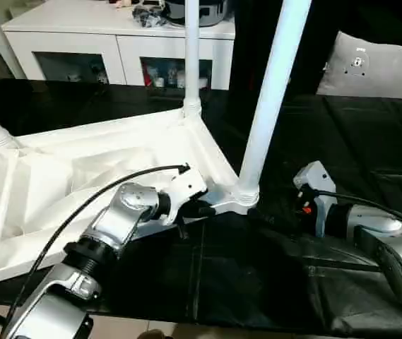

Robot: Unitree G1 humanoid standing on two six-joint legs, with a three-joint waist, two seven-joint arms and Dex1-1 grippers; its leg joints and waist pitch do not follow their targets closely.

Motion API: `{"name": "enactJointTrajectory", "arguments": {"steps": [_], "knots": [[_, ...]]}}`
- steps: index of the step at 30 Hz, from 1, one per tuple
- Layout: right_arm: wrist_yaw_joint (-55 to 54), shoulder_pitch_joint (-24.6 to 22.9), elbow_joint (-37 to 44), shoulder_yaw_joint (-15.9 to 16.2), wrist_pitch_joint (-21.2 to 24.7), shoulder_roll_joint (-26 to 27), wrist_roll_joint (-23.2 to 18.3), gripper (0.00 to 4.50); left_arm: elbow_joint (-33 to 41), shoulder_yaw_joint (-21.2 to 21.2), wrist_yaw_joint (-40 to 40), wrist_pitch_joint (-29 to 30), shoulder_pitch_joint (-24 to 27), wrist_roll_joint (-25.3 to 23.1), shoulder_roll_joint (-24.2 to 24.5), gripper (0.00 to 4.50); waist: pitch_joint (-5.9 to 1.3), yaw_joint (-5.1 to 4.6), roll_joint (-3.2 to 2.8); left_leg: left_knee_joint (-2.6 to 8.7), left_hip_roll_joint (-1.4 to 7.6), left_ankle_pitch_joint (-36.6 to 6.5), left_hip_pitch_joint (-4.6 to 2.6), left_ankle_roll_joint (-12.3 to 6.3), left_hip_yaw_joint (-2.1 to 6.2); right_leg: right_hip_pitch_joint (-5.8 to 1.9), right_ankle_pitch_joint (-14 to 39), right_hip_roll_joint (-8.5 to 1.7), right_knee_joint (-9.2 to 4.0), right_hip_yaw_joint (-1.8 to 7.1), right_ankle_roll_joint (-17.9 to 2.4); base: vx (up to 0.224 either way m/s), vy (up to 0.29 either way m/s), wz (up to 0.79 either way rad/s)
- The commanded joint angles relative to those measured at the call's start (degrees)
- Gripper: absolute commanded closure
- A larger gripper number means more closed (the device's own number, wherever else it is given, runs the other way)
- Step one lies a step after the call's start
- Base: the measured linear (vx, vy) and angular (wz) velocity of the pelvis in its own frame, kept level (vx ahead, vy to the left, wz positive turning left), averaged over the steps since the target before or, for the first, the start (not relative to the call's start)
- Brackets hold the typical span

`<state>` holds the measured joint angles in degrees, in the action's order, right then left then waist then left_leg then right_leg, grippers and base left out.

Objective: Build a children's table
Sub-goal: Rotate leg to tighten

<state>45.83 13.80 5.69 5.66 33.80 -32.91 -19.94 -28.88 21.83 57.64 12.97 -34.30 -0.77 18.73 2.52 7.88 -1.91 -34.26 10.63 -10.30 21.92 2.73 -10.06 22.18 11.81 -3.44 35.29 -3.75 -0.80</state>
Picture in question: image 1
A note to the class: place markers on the grey pillow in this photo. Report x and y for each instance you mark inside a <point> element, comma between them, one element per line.
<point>377,67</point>

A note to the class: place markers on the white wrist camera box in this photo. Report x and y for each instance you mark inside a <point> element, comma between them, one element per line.
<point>314,191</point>
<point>183,191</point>

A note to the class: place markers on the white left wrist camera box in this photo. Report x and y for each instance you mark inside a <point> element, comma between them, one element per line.
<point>183,191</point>

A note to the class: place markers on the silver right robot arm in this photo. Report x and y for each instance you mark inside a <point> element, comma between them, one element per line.
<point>384,240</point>

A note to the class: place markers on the white plastic table top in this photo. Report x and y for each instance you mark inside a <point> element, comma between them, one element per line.
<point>52,176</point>

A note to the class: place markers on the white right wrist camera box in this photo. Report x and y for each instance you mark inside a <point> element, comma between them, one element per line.
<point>314,191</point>

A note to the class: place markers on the white cabinet with glass doors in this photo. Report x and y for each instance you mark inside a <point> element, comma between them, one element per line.
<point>87,35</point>

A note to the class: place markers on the grey black bag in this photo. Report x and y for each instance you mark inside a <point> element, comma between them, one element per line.
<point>179,10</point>

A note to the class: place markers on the black work mat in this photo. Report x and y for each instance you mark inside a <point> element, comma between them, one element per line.
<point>370,148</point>

